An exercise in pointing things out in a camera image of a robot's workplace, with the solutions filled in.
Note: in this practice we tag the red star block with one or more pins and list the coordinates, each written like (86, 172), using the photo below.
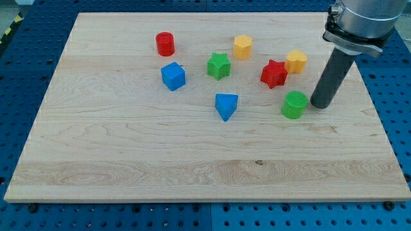
(274, 74)

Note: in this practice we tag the blue triangle block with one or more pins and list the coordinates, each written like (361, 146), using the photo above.
(226, 105)

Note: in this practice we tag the green cylinder block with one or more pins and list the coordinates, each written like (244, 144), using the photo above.
(294, 105)

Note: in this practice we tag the blue cube block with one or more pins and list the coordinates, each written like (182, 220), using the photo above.
(173, 76)

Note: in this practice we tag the yellow hexagon block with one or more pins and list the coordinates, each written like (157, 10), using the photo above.
(242, 47)

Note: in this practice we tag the light wooden board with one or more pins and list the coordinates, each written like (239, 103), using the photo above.
(109, 130)

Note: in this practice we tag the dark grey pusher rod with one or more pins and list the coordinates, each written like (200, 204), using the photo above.
(331, 78)

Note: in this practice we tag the yellow heart block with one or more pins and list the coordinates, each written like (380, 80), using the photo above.
(296, 61)

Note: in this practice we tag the red cylinder block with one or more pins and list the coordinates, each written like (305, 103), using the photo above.
(165, 43)

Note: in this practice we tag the green star block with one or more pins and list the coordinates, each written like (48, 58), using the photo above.
(218, 66)

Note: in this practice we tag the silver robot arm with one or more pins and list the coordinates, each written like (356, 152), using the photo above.
(362, 26)

